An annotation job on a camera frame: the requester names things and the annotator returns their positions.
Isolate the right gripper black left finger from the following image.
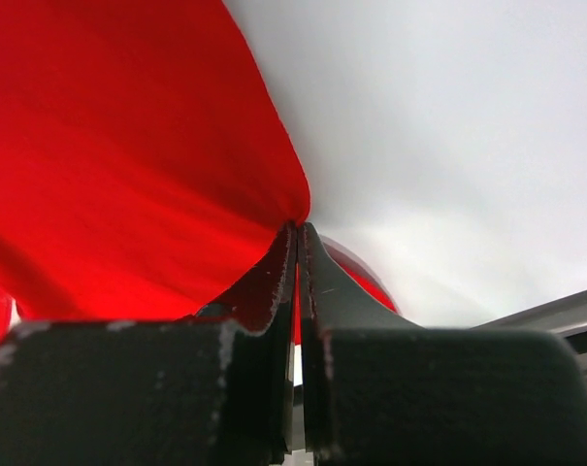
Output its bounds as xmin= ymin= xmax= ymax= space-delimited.
xmin=0 ymin=224 xmax=297 ymax=465

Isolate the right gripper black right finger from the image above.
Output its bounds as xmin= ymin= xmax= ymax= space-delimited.
xmin=298 ymin=224 xmax=587 ymax=465

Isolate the red t-shirt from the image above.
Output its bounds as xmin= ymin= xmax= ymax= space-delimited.
xmin=0 ymin=0 xmax=401 ymax=370

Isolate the aluminium frame rail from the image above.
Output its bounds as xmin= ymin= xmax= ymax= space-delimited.
xmin=473 ymin=290 xmax=587 ymax=337

